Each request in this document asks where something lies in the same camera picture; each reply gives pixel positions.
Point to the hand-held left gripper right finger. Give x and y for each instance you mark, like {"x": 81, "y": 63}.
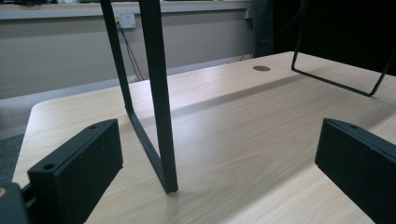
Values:
{"x": 358, "y": 165}

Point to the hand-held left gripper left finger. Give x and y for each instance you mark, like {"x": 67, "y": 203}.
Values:
{"x": 77, "y": 174}

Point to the brown round desk grommet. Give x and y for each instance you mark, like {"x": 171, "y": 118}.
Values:
{"x": 261, "y": 68}

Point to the dark curtain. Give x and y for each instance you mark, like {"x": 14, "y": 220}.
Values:
{"x": 336, "y": 28}

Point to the thin black metal shelf leg frame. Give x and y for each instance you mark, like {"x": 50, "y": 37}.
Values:
{"x": 330, "y": 79}

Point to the white wall socket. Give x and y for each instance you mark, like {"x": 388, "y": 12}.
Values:
{"x": 127, "y": 20}

